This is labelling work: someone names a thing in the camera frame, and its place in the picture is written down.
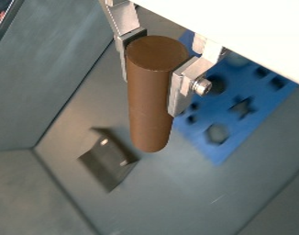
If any black curved stand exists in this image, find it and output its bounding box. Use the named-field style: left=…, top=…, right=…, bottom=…
left=77, top=128, right=138, bottom=193

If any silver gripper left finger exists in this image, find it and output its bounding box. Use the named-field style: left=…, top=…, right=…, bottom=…
left=98, top=0, right=146, bottom=78

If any blue shape sorter block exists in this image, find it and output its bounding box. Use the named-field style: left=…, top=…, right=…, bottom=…
left=172, top=29, right=299, bottom=167

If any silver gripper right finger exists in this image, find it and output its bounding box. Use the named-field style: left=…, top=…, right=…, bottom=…
left=168, top=33, right=229, bottom=117

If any brown cylinder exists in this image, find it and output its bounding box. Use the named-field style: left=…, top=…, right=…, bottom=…
left=125, top=36, right=188, bottom=152

